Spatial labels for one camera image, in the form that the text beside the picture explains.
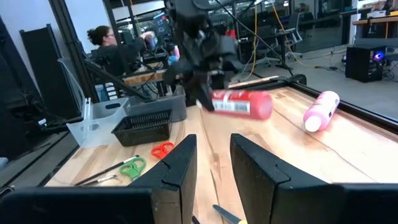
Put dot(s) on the clear plastic bin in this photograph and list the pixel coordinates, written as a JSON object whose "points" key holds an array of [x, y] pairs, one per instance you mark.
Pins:
{"points": [[93, 124]]}

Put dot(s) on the black desk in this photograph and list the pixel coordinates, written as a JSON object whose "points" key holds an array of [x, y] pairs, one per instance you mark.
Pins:
{"points": [[264, 35]]}

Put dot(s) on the black office chair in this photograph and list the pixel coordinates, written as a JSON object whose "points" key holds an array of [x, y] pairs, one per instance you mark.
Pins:
{"points": [[292, 31]]}

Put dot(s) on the pink paint bottle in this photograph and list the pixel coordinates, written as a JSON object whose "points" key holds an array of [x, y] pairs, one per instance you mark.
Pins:
{"points": [[320, 112]]}

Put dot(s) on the thin black paintbrush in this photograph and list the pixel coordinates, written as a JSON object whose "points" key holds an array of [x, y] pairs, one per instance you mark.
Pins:
{"points": [[105, 171], [99, 180]]}

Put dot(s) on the person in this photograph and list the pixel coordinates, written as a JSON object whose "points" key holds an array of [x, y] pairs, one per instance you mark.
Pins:
{"points": [[109, 53]]}

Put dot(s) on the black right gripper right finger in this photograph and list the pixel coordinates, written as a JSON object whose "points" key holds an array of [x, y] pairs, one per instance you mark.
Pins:
{"points": [[264, 186]]}

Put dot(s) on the wooden top desk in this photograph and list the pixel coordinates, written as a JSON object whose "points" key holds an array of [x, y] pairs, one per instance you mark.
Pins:
{"points": [[373, 21]]}

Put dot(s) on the small parts drawer unit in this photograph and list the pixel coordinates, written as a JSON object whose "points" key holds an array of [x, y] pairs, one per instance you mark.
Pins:
{"points": [[107, 91]]}

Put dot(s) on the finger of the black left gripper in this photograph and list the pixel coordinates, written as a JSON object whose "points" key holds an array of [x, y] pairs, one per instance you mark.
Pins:
{"points": [[222, 80], [202, 96]]}

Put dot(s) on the black mesh basket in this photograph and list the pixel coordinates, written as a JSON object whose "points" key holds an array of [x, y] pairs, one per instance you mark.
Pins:
{"points": [[143, 130]]}

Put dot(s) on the black computer tower blue light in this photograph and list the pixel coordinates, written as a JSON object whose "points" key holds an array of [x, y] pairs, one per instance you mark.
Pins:
{"points": [[363, 65]]}

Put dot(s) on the black flat panel stand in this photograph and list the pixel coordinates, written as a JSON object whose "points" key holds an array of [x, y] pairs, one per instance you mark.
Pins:
{"points": [[49, 71]]}

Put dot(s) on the red scissors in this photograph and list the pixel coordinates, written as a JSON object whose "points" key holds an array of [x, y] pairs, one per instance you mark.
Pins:
{"points": [[161, 151]]}

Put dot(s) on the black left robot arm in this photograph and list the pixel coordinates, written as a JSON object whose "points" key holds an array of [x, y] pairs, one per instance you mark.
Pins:
{"points": [[189, 15]]}

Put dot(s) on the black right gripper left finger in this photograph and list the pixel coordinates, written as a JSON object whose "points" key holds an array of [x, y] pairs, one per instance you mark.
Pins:
{"points": [[174, 186]]}

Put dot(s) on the wooden work table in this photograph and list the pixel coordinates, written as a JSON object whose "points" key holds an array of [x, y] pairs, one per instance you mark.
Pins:
{"points": [[143, 77]]}

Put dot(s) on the orange scissors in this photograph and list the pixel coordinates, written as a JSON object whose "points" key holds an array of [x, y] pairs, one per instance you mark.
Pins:
{"points": [[227, 214]]}

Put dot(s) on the red paint bottle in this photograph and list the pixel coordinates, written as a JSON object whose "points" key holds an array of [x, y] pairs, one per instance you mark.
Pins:
{"points": [[242, 104]]}

